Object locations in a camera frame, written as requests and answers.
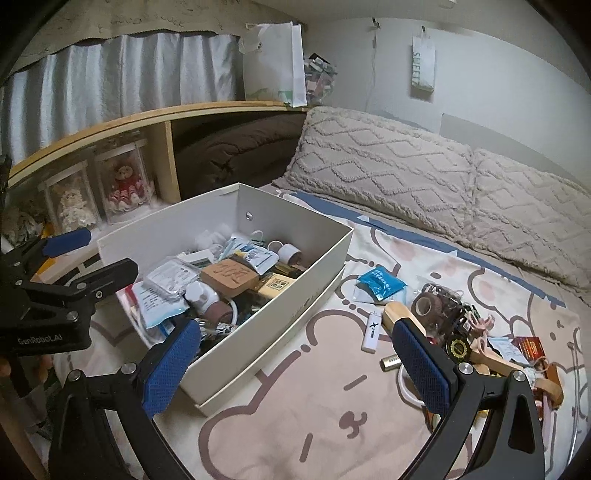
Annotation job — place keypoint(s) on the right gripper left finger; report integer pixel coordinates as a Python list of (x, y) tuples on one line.
[(83, 445)]

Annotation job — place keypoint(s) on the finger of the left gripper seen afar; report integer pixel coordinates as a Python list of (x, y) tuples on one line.
[(30, 256)]

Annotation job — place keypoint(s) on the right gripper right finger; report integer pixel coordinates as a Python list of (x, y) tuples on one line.
[(510, 445)]

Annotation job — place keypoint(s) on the finger of the left gripper afar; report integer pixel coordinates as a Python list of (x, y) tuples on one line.
[(97, 281)]

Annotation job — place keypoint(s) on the carved wooden character block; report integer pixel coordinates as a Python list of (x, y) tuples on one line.
[(229, 277)]

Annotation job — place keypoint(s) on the cream plush doll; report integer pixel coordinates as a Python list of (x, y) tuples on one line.
[(73, 211)]

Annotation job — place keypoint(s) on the long wooden strip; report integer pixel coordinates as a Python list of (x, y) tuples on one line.
[(494, 362)]

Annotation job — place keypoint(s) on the red card packet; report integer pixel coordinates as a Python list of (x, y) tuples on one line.
[(531, 347)]

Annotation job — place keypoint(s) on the wooden bedside shelf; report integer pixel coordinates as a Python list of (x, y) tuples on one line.
[(86, 155)]

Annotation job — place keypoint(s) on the doll in red dress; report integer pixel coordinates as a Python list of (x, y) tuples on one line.
[(128, 189)]

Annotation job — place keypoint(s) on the pink scissors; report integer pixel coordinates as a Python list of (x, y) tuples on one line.
[(478, 328)]

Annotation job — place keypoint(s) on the white round jar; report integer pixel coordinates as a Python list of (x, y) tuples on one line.
[(200, 296)]

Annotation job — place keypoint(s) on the brass metal bar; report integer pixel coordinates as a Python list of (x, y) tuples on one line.
[(390, 363)]

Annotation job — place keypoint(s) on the white shoe box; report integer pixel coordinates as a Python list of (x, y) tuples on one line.
[(206, 229)]

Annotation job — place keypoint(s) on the grey curtain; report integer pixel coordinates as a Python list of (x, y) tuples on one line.
[(94, 82)]

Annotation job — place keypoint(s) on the white usb stick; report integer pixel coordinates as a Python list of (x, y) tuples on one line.
[(372, 333)]

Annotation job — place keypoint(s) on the oval wooden box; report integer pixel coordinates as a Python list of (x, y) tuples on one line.
[(395, 311)]

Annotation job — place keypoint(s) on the yellow qr code box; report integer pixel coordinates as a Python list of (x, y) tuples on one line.
[(272, 285)]

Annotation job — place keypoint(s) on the blue white mask packet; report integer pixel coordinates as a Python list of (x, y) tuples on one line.
[(257, 258)]

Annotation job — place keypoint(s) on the brown folded blanket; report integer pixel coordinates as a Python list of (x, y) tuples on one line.
[(251, 148)]

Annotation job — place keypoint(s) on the blue foil packet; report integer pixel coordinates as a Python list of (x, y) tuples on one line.
[(381, 284)]

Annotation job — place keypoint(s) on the right beige knitted pillow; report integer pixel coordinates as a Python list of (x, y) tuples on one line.
[(531, 218)]

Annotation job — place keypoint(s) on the beige knitted pillow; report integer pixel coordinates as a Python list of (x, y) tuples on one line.
[(385, 166), (531, 218)]

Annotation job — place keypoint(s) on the left beige knitted pillow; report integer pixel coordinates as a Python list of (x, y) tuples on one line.
[(385, 166)]

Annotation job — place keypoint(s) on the white paper shopping bag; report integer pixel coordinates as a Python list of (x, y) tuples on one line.
[(273, 63)]

